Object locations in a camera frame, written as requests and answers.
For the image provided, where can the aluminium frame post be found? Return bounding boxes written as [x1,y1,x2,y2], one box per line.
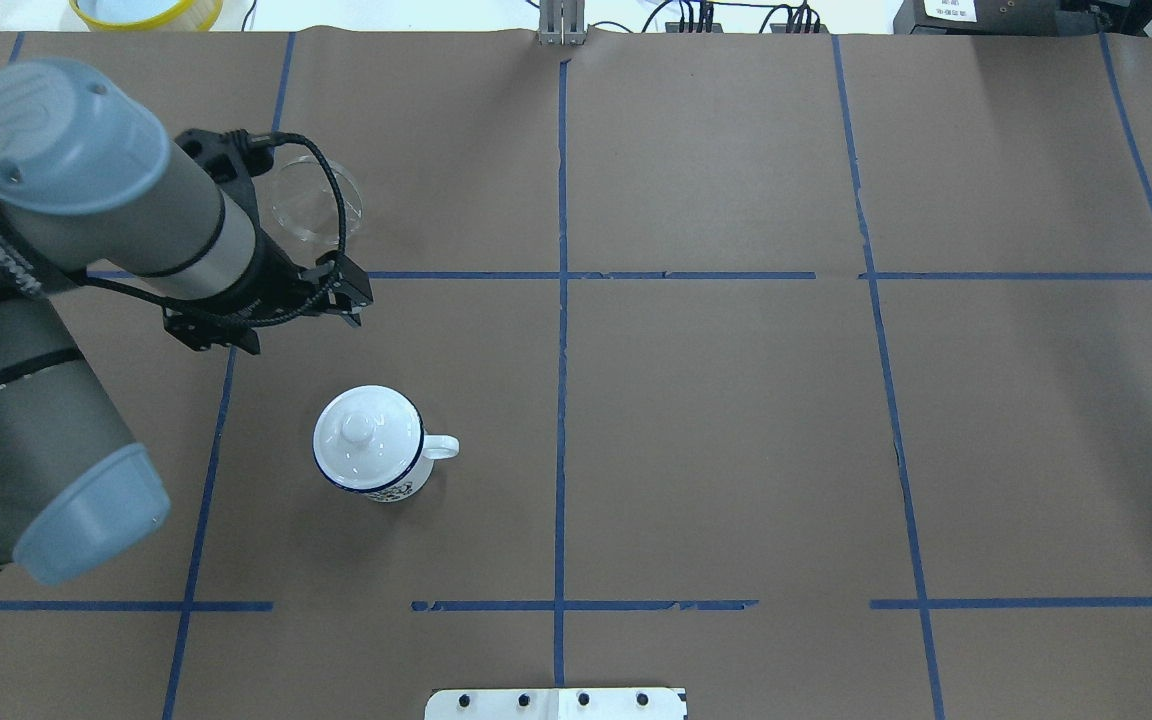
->
[532,0,588,46]

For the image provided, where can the yellow rimmed bowl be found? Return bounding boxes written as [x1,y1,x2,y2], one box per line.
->
[68,1,225,32]

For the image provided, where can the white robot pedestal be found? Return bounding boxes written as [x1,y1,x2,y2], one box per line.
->
[422,687,689,719]

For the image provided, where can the black cable connector block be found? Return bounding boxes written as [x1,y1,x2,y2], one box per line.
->
[655,1,722,35]

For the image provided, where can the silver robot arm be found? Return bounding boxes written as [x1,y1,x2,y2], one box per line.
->
[0,56,372,585]

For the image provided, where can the clear plastic funnel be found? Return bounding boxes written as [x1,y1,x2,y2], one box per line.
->
[271,154,364,247]

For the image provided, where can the white ceramic lid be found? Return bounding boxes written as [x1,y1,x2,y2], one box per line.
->
[314,386,424,491]

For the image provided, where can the black computer tower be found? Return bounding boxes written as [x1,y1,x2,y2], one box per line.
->
[892,1,1152,37]

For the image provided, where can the white enamel mug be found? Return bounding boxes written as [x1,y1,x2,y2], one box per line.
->
[313,386,460,503]

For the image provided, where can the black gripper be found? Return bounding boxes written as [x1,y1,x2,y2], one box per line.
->
[162,240,374,355]

